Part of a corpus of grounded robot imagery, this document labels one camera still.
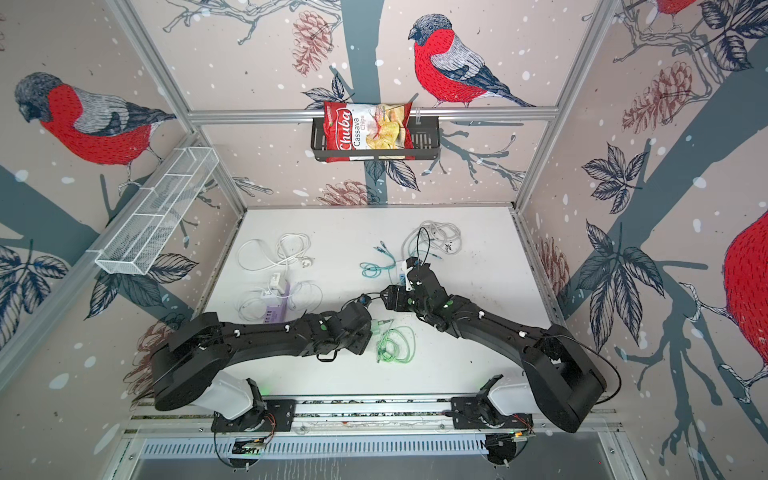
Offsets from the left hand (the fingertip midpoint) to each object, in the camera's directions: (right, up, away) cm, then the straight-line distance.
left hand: (363, 335), depth 85 cm
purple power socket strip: (-27, +5, +4) cm, 28 cm away
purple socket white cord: (-29, +24, +24) cm, 44 cm away
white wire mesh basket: (-55, +31, -11) cm, 64 cm away
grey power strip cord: (+29, +28, +26) cm, 48 cm away
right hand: (+7, +10, -1) cm, 12 cm away
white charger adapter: (-28, +15, +5) cm, 32 cm away
